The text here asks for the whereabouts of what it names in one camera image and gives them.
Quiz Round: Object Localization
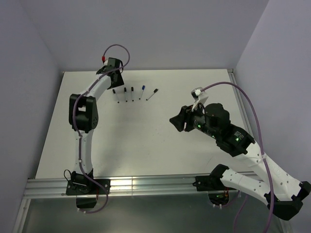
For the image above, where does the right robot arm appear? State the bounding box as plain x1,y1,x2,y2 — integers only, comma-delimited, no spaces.
170,103,311,220

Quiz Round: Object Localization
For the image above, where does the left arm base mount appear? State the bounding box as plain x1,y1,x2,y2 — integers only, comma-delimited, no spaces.
65,179,111,210

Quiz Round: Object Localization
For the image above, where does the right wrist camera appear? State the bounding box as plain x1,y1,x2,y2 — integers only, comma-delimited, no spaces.
191,87,208,112

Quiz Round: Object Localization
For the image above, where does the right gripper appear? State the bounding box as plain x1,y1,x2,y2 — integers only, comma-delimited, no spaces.
169,100,219,139

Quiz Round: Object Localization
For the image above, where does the aluminium side rail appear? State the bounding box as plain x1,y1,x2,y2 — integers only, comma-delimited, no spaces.
227,69,254,137

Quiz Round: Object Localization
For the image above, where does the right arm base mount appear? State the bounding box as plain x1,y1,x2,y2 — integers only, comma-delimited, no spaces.
192,175,230,207

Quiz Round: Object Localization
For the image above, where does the white pen black tip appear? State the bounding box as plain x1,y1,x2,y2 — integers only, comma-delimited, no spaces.
146,92,155,101

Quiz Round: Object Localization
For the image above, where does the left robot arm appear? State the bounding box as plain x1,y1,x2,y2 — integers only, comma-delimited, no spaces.
69,57,124,194

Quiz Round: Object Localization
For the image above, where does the aluminium front rail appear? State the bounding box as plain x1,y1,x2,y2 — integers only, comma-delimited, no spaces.
22,174,197,199

